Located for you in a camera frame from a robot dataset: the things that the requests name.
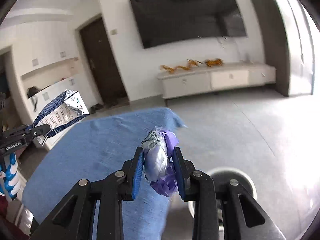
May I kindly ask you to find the dark brown door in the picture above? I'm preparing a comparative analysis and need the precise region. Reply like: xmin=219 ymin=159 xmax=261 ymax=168
xmin=79 ymin=17 xmax=129 ymax=106

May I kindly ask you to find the long golden dragon figurine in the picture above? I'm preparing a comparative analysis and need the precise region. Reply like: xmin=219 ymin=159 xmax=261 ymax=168
xmin=160 ymin=58 xmax=204 ymax=74

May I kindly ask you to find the purple plastic bag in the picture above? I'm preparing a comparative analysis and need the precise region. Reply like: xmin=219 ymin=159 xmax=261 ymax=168
xmin=149 ymin=129 xmax=180 ymax=198

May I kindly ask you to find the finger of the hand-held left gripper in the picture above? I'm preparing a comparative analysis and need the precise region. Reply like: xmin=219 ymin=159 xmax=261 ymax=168
xmin=24 ymin=123 xmax=51 ymax=146

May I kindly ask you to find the wall-mounted black television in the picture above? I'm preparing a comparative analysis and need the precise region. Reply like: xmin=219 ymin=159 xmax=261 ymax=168
xmin=129 ymin=0 xmax=248 ymax=49

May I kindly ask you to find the black bag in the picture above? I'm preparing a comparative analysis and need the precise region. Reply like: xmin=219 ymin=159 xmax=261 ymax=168
xmin=27 ymin=86 xmax=41 ymax=112

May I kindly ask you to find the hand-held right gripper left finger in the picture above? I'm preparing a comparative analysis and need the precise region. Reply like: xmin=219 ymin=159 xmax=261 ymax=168
xmin=29 ymin=146 xmax=145 ymax=240

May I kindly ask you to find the blue and white carton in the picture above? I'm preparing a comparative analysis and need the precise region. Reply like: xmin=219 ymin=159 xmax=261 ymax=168
xmin=32 ymin=89 xmax=90 ymax=138

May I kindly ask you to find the person's left hand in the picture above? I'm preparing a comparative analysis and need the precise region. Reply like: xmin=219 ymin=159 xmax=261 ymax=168
xmin=0 ymin=152 xmax=22 ymax=201

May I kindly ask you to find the blue mat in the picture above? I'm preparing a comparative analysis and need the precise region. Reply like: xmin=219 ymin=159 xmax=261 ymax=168
xmin=21 ymin=107 xmax=187 ymax=240

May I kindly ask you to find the short golden dragon figurine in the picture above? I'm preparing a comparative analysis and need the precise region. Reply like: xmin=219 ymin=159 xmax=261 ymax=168
xmin=205 ymin=58 xmax=224 ymax=68

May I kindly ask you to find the white wall cupboard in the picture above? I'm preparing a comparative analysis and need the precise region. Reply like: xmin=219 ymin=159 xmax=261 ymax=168
xmin=11 ymin=20 xmax=78 ymax=75

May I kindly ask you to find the white television cabinet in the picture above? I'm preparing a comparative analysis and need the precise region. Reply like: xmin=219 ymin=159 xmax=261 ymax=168
xmin=157 ymin=62 xmax=277 ymax=101

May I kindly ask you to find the white printed wrapper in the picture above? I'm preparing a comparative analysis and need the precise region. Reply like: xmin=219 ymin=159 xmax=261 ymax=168
xmin=141 ymin=127 xmax=169 ymax=182

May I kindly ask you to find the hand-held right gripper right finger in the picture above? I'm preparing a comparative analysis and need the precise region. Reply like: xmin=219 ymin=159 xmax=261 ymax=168
xmin=173 ymin=147 xmax=287 ymax=240

